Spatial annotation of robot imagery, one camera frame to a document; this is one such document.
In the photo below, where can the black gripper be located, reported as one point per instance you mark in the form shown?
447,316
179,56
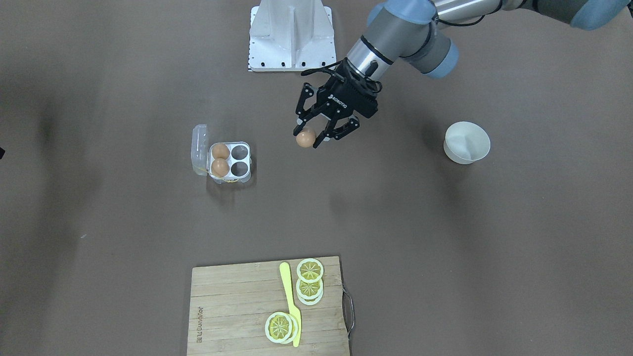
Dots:
347,101

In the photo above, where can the brown egg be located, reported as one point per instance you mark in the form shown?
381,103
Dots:
306,138
219,168
220,151

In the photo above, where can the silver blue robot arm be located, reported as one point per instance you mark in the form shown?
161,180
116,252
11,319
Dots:
411,30

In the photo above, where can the clear plastic egg box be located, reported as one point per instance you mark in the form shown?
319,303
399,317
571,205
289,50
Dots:
240,159

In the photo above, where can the white bowl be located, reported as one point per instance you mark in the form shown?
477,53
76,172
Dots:
466,143

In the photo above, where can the lemon slice toy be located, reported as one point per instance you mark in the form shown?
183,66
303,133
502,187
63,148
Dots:
309,293
310,270
281,328

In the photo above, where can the bamboo cutting board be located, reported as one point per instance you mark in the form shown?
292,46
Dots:
229,306

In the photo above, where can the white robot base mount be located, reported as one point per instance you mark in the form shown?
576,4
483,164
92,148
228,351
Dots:
290,36

